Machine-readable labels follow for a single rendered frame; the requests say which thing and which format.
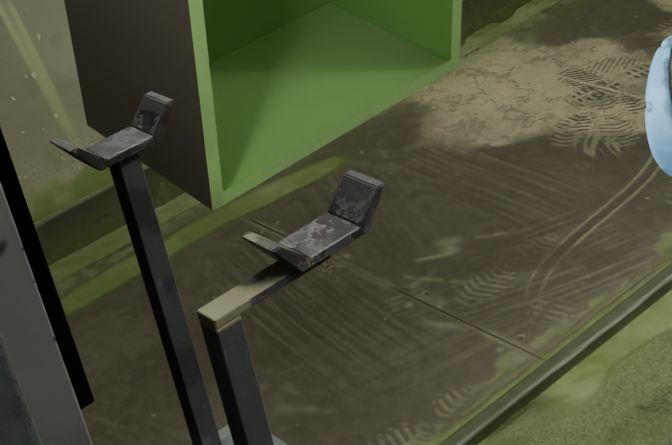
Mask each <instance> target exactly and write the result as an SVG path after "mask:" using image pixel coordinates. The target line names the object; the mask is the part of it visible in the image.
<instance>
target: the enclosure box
mask: <svg viewBox="0 0 672 445"><path fill-rule="evenodd" d="M64 3H65V8H66V14H67V19H68V24H69V30H70V35H71V41H72V46H73V51H74V57H75V62H76V68H77V73H78V78H79V84H80V89H81V95H82V100H83V105H84V111H85V116H86V122H87V125H88V126H89V127H91V128H92V129H94V130H95V131H97V132H98V133H99V134H101V135H102V136H104V137H105V138H107V137H109V136H111V135H113V134H115V133H117V132H119V131H121V130H123V129H125V128H127V127H129V126H130V127H131V123H132V121H133V119H134V117H135V114H136V112H137V110H138V108H139V105H140V103H141V101H142V98H143V96H144V95H145V94H146V93H148V92H150V91H152V92H155V93H157V94H160V95H162V96H165V97H167V98H170V99H173V100H174V102H173V105H172V109H171V112H170V115H169V119H168V122H167V126H166V129H165V132H164V136H163V138H162V140H161V141H159V142H157V143H155V142H154V144H153V145H151V146H149V147H147V148H145V149H143V150H141V151H139V152H138V153H139V156H140V160H141V162H142V163H143V164H145V165H146V166H148V167H149V168H151V169H152V170H154V171H155V172H157V173H158V174H160V175H161V176H163V177H164V178H165V179H167V180H168V181H170V182H171V183H173V184H174V185H176V186H177V187H179V188H180V189H182V190H183V191H185V192H186V193H187V194H189V195H190V196H192V197H193V198H195V199H196V200H198V201H199V202H201V203H202V204H204V205H205V206H207V207H208V208H209V209H211V210H212V211H214V210H216V209H218V208H219V207H221V206H223V205H224V204H226V203H228V202H229V201H231V200H233V199H235V198H236V197H238V196H240V195H241V194H243V193H245V192H246V191H248V190H250V189H252V188H253V187H255V186H257V185H258V184H260V183H262V182H263V181H265V180H267V179H268V178H270V177H272V176H274V175H275V174H277V173H279V172H280V171H282V170H284V169H285V168H287V167H289V166H291V165H292V164H294V163H296V162H297V161H299V160H301V159H302V158H304V157H306V156H307V155H309V154H311V153H313V152H314V151H316V150H318V149H319V148H321V147H323V146H324V145H326V144H328V143H330V142H331V141H333V140H335V139H336V138H338V137H340V136H341V135H343V134H345V133H346V132H348V131H350V130H352V129H353V128H355V127H357V126H358V125H360V124H362V123H363V122H365V121H367V120H369V119H370V118H372V117H374V116H375V115H377V114H379V113H380V112H382V111H384V110H385V109H387V108H389V107H391V106H392V105H394V104H396V103H397V102H399V101H401V100H402V99H404V98H406V97H408V96H409V95H411V94H413V93H414V92H416V91H418V90H419V89H421V88H423V87H424V86H426V85H428V84H430V83H431V82H433V81H435V80H436V79H438V78H440V77H441V76H443V75H445V74H447V73H448V72H450V71H452V70H453V69H455V68H457V67H458V66H459V65H460V41H461V15H462V0H64Z"/></svg>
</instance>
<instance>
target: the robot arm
mask: <svg viewBox="0 0 672 445"><path fill-rule="evenodd" d="M661 46H662V47H660V48H658V49H657V51H656V53H655V55H654V58H653V61H652V64H651V67H650V71H649V75H648V80H647V87H646V96H645V101H646V105H647V106H646V111H645V123H646V132H647V138H648V142H649V146H650V149H651V152H652V155H653V157H654V159H655V161H656V162H657V163H658V164H659V166H660V168H661V169H662V170H663V171H664V172H665V173H667V174H668V175H670V176H672V36H669V37H668V38H666V39H665V40H664V41H663V42H662V44H661Z"/></svg>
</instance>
